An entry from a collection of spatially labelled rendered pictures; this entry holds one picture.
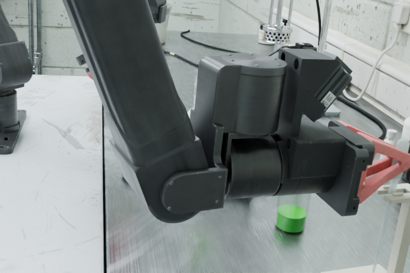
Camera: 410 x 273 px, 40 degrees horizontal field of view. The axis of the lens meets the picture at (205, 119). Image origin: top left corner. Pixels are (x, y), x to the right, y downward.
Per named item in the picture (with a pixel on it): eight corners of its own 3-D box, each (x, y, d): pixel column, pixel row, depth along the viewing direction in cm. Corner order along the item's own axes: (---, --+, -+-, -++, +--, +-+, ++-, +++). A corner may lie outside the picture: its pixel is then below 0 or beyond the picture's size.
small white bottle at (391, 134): (376, 161, 99) (383, 130, 97) (382, 158, 101) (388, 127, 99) (389, 166, 98) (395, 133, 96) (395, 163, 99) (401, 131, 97)
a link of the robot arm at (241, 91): (254, 47, 53) (133, 46, 47) (309, 70, 45) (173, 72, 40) (239, 161, 56) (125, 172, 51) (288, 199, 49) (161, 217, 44)
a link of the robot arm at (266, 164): (271, 113, 53) (202, 114, 51) (299, 134, 48) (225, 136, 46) (261, 179, 55) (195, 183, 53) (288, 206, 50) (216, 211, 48)
